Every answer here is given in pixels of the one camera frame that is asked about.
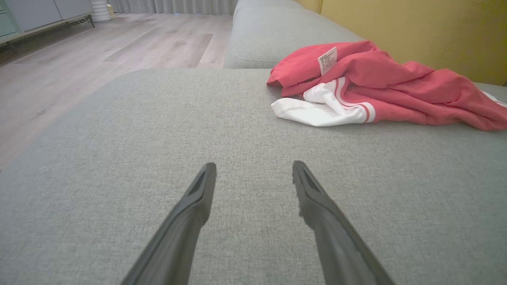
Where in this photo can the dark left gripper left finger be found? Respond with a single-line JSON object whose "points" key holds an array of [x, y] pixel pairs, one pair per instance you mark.
{"points": [[182, 233]]}

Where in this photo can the large grey sofa seat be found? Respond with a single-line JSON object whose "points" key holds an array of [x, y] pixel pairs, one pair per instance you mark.
{"points": [[138, 158]]}

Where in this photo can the white ribbed cylinder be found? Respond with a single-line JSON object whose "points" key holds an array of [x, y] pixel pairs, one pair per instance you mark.
{"points": [[100, 10]]}

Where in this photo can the grey sofa cushion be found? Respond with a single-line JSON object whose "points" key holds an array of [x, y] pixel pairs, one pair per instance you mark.
{"points": [[269, 35]]}

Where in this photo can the grey pleated curtain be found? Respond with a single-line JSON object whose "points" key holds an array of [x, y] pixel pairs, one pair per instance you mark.
{"points": [[178, 6]]}

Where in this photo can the red and white jersey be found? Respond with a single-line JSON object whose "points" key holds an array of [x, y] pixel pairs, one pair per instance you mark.
{"points": [[396, 95]]}

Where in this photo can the grey low cabinet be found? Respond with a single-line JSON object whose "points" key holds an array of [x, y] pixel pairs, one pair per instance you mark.
{"points": [[35, 14]]}

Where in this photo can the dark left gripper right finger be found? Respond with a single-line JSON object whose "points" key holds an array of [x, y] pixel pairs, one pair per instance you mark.
{"points": [[336, 241]]}

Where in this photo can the yellow sofa back cushion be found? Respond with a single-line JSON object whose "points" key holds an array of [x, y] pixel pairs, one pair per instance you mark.
{"points": [[435, 31]]}

